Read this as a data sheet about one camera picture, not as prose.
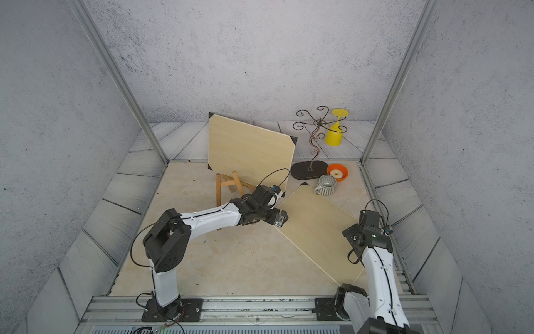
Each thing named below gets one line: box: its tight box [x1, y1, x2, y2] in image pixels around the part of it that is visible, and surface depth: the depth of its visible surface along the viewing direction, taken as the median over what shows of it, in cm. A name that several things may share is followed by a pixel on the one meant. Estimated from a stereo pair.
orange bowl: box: [326, 163, 350, 183], surface depth 113 cm
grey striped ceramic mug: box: [314, 173, 338, 197], surface depth 104 cm
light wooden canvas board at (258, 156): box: [207, 112, 298, 197], surface depth 96 cm
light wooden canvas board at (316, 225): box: [274, 185, 364, 286], surface depth 95 cm
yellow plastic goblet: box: [325, 107, 350, 147], surface depth 100 cm
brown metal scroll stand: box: [290, 105, 349, 181], surface depth 100 cm
